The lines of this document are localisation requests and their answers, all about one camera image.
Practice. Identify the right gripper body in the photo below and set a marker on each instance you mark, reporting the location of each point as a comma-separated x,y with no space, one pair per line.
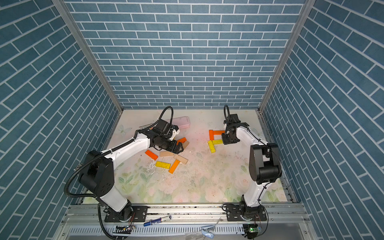
227,139

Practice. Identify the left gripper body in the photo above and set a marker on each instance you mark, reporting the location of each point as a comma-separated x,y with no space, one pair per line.
166,143

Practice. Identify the orange block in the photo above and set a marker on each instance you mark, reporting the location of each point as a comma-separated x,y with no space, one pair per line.
211,135
218,132
152,155
174,166
182,140

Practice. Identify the natural wood block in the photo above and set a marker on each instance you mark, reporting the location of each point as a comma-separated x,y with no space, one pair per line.
181,159
185,144
166,154

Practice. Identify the yellow block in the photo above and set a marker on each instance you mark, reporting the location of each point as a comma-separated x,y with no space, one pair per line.
217,142
211,146
162,165

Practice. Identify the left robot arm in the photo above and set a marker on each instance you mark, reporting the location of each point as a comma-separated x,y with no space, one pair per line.
100,174

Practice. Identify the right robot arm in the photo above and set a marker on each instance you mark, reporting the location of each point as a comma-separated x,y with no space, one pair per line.
264,168

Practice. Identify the pink pencil case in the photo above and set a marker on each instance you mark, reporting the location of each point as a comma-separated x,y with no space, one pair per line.
182,122

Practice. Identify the blue screwdriver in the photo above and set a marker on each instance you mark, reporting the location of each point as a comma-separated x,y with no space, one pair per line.
157,221

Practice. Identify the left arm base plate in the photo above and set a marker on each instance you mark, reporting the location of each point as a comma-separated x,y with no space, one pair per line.
128,214

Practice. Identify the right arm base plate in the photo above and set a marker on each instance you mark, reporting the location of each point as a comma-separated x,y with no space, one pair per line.
236,213

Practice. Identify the aluminium rail frame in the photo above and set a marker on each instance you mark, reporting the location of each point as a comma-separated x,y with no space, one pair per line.
286,221

